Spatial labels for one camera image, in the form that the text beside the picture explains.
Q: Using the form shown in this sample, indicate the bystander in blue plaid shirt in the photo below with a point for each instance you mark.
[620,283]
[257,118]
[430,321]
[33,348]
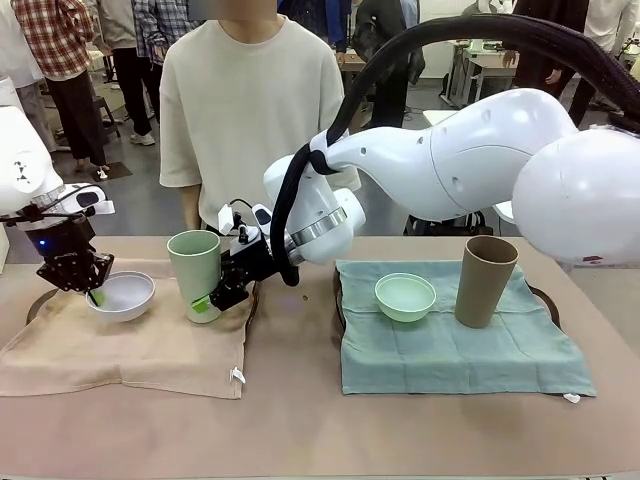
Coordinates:
[160,30]

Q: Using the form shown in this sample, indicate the white side panel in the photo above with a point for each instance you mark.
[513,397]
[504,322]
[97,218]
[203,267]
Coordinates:
[3,250]

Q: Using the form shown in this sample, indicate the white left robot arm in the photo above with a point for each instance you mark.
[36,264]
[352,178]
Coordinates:
[25,150]

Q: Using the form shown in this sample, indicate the black office chair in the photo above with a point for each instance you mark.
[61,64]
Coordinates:
[450,225]

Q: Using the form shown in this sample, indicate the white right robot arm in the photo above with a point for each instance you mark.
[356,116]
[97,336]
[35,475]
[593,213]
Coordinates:
[450,160]

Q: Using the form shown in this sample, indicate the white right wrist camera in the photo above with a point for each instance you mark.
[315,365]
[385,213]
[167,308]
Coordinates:
[225,220]

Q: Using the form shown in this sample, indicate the beige cloth mat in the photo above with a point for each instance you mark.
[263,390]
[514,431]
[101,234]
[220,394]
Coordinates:
[125,350]

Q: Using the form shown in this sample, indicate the black floor plate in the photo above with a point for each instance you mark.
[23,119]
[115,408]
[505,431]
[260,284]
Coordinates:
[120,170]

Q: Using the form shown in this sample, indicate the person in cream shirt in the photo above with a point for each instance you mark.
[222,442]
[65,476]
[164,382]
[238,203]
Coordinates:
[240,110]

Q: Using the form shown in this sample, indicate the bystander in dark coat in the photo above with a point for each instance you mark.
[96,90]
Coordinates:
[537,65]

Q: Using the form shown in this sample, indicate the bystander in red plaid shirt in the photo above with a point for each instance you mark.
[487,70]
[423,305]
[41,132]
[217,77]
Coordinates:
[60,60]

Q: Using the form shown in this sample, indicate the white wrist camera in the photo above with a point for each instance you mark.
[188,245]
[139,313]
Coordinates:
[225,220]
[90,199]

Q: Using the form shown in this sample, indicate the bystander in white shirt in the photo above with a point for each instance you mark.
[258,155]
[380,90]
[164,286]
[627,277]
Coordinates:
[610,25]

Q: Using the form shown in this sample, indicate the white bowl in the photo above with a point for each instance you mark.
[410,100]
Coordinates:
[127,300]

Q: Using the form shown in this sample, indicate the person's right forearm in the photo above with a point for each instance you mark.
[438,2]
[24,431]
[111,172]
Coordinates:
[191,210]

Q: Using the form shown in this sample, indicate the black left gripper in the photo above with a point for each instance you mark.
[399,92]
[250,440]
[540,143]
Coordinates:
[60,240]

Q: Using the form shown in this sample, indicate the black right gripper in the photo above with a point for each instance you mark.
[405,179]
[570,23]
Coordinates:
[255,260]

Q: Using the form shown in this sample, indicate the bystander in grey top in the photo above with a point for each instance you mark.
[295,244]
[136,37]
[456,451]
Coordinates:
[127,75]

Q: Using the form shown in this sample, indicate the grey background desk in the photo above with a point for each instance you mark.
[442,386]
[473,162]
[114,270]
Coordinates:
[485,75]

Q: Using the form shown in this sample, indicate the pale green tall cup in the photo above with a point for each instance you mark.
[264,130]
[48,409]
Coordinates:
[192,270]

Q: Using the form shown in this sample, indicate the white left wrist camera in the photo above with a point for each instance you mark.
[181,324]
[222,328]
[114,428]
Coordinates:
[90,199]

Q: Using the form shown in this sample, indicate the blue-green cloth mat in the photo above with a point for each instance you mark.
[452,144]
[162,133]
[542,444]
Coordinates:
[450,360]

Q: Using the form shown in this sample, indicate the brown tall cup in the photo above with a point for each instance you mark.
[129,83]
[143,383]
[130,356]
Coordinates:
[480,300]

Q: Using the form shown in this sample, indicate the pale green bowl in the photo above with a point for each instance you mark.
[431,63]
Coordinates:
[400,312]

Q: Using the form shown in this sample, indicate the bystander in blue jacket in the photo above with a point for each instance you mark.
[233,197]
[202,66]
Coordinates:
[336,25]

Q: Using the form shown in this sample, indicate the bystander in black with backpack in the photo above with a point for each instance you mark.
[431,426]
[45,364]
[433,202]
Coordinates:
[385,70]

